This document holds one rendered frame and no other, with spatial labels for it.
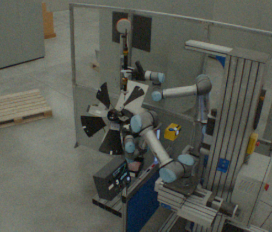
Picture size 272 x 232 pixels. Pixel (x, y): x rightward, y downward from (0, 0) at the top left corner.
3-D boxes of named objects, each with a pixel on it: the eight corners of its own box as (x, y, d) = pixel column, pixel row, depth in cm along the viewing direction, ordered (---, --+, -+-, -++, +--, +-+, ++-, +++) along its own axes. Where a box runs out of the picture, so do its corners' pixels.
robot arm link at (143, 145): (157, 104, 230) (141, 146, 262) (146, 107, 224) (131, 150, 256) (167, 114, 224) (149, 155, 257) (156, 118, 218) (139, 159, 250)
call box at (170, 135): (171, 131, 302) (172, 122, 297) (180, 135, 298) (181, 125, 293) (164, 138, 290) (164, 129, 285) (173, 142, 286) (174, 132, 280)
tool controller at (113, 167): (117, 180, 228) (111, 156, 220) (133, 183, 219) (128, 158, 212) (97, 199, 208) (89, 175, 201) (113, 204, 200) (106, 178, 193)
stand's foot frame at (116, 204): (121, 175, 388) (121, 170, 384) (152, 188, 368) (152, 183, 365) (92, 203, 341) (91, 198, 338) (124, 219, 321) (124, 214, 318)
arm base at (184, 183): (195, 179, 227) (197, 169, 223) (187, 191, 216) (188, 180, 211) (177, 173, 234) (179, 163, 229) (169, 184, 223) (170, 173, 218)
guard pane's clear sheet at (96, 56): (75, 82, 397) (72, 6, 348) (271, 141, 285) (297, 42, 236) (75, 82, 396) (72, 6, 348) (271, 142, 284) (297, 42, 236)
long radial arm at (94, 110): (119, 116, 305) (113, 112, 295) (116, 123, 304) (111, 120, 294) (96, 108, 318) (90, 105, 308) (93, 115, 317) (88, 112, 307)
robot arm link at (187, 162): (195, 172, 220) (197, 157, 213) (182, 180, 212) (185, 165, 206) (183, 164, 228) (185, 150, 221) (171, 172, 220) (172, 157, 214)
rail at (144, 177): (171, 149, 308) (171, 142, 304) (174, 150, 306) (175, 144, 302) (121, 201, 240) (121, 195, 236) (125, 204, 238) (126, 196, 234)
